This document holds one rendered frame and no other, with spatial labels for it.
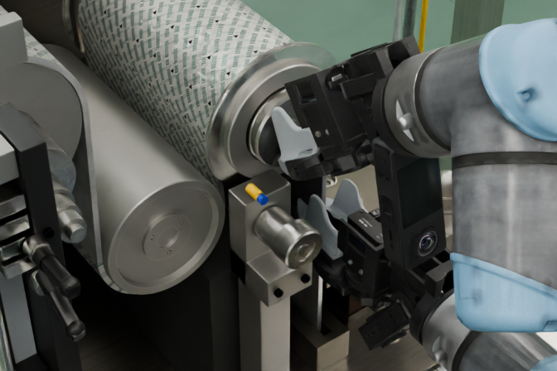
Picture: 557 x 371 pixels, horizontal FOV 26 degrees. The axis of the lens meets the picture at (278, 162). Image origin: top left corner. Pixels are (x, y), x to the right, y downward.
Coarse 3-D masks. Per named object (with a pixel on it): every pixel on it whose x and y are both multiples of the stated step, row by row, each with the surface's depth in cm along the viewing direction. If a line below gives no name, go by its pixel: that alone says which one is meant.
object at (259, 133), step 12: (276, 96) 102; (288, 96) 102; (264, 108) 102; (288, 108) 102; (252, 120) 102; (264, 120) 101; (252, 132) 103; (264, 132) 102; (252, 144) 103; (264, 144) 103; (276, 144) 104; (264, 156) 104; (276, 156) 105
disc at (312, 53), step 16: (288, 48) 101; (304, 48) 103; (320, 48) 104; (256, 64) 100; (272, 64) 101; (320, 64) 105; (240, 80) 100; (224, 96) 100; (224, 112) 101; (208, 128) 101; (224, 128) 102; (208, 144) 102; (208, 160) 103; (224, 160) 104; (224, 176) 105; (240, 176) 106
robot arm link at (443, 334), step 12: (444, 300) 103; (432, 312) 104; (444, 312) 103; (432, 324) 103; (444, 324) 102; (456, 324) 102; (432, 336) 103; (444, 336) 102; (456, 336) 101; (432, 348) 104; (444, 348) 103; (456, 348) 101; (444, 360) 103
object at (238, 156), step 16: (288, 64) 102; (304, 64) 103; (256, 80) 101; (272, 80) 101; (288, 80) 103; (240, 96) 101; (256, 96) 101; (240, 112) 101; (240, 128) 102; (224, 144) 103; (240, 144) 103; (240, 160) 104; (256, 160) 105
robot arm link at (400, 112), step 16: (400, 64) 85; (416, 64) 82; (400, 80) 83; (400, 96) 82; (400, 112) 83; (416, 112) 81; (400, 128) 82; (416, 128) 82; (416, 144) 83; (432, 144) 82
